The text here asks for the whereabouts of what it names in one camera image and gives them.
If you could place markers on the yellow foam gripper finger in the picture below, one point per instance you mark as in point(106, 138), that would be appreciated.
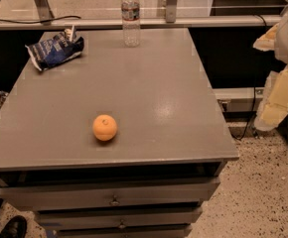
point(267, 41)
point(273, 108)

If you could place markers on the orange fruit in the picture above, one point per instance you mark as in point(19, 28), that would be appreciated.
point(104, 127)

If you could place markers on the blue chip bag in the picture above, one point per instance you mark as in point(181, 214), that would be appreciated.
point(62, 47)

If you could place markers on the clear plastic water bottle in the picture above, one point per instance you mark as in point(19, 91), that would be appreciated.
point(130, 13)

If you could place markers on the grey drawer cabinet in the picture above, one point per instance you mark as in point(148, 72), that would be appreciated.
point(119, 143)

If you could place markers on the bottom grey drawer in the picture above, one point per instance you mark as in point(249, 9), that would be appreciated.
point(160, 231)

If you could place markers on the grey drawer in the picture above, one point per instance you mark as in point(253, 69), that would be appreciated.
point(160, 231)
point(120, 218)
point(93, 195)

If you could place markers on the top grey drawer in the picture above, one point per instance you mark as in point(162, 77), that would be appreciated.
point(93, 195)

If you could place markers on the middle grey drawer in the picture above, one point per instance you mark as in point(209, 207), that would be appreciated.
point(120, 218)

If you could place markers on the black shoe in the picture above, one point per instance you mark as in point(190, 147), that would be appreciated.
point(15, 228)

